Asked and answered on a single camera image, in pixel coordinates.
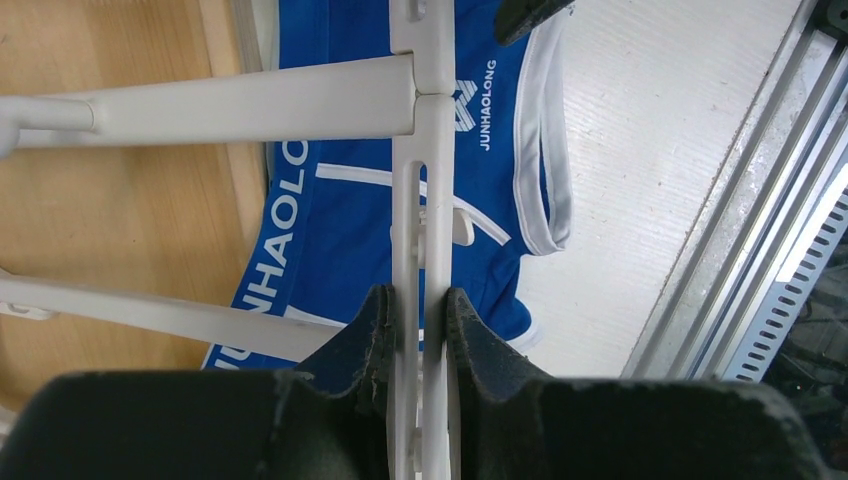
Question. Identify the wooden hanger stand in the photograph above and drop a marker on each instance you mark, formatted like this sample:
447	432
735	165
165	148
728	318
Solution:
172	221

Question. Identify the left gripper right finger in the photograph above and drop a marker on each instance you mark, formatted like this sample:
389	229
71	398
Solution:
493	378

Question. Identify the blue boxer underwear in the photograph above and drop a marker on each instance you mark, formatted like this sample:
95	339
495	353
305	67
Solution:
325	234

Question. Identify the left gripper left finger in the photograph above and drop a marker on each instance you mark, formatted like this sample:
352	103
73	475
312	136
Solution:
357	362

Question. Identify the white plastic clip hanger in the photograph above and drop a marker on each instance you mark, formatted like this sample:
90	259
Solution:
270	424

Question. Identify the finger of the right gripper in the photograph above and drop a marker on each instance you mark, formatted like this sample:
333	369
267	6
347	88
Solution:
515	19

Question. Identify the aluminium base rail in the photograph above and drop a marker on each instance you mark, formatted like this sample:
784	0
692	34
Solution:
771	222

